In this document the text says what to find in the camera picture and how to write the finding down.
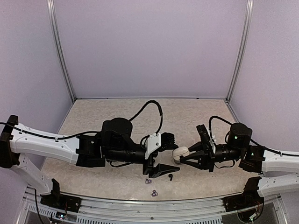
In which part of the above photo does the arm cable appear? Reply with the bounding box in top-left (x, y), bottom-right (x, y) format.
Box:
top-left (129, 99), bottom-right (164, 135)
top-left (208, 116), bottom-right (232, 140)

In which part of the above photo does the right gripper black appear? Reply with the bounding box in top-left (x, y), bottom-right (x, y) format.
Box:
top-left (180, 140), bottom-right (244, 172)

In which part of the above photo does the purple earbud lower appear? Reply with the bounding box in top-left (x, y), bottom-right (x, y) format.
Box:
top-left (151, 190), bottom-right (158, 196)

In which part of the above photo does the purple earbud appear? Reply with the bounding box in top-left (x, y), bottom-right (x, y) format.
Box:
top-left (145, 178), bottom-right (152, 184)
top-left (151, 190), bottom-right (158, 196)

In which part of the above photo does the purple earbud upper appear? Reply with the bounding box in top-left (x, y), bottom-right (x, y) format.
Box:
top-left (145, 178), bottom-right (152, 184)

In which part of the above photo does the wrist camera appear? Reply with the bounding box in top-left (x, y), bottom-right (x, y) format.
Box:
top-left (145, 132), bottom-right (175, 159)
top-left (196, 125), bottom-right (214, 149)

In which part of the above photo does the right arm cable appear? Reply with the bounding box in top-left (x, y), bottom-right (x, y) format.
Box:
top-left (208, 116), bottom-right (232, 140)

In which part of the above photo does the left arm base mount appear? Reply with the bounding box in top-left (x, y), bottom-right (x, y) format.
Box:
top-left (40, 178), bottom-right (82, 213)

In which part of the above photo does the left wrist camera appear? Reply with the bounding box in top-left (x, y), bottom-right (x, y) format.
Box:
top-left (145, 132), bottom-right (175, 159)

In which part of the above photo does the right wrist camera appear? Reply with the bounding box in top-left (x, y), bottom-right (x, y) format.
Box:
top-left (196, 125), bottom-right (214, 149)

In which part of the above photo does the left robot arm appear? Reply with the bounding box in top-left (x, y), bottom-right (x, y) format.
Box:
top-left (0, 115), bottom-right (179, 208)

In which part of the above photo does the front aluminium rail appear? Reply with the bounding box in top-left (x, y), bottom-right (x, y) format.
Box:
top-left (16, 184), bottom-right (289, 224)

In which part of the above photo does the aluminium frame post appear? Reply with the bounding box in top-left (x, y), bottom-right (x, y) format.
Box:
top-left (47, 0), bottom-right (77, 104)
top-left (226, 0), bottom-right (254, 104)

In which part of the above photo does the white earbud charging case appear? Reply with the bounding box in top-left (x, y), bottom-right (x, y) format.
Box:
top-left (172, 147), bottom-right (190, 161)

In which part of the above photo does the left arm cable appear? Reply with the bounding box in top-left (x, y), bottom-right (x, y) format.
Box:
top-left (129, 99), bottom-right (164, 135)

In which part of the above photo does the left aluminium frame post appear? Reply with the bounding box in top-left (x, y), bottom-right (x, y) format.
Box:
top-left (47, 0), bottom-right (77, 104)

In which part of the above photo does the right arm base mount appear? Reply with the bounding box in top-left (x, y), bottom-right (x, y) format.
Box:
top-left (223, 176), bottom-right (264, 212)

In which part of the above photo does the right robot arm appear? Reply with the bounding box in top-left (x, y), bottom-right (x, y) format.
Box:
top-left (179, 123), bottom-right (299, 207)

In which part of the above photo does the right aluminium frame post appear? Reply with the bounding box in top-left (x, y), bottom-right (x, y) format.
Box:
top-left (226, 0), bottom-right (254, 104)

